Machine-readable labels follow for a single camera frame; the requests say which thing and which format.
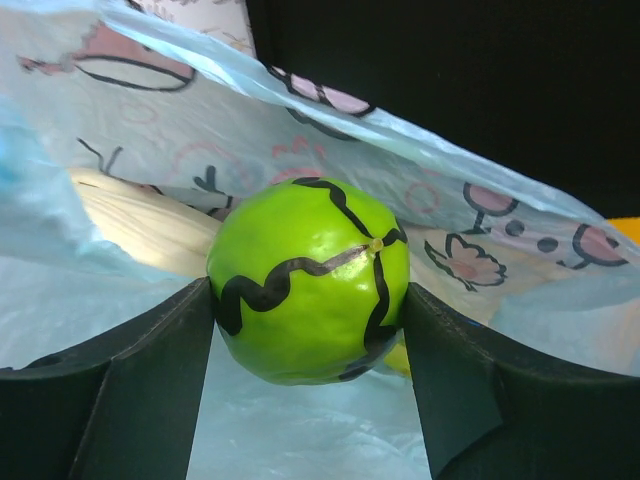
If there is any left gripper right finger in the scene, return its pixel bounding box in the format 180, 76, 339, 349
402, 284, 639, 479

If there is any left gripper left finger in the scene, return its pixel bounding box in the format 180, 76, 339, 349
1, 279, 214, 480

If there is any white napa cabbage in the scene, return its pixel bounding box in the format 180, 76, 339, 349
67, 168, 222, 278

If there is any green watermelon ball toy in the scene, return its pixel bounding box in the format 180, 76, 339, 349
206, 177, 410, 385

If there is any light blue plastic bag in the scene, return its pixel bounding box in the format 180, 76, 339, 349
1, 1, 639, 479

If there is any black fabric grocery bag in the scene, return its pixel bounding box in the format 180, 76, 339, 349
247, 0, 639, 217

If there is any yellow tray with vegetables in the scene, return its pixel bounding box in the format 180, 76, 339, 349
608, 217, 640, 240

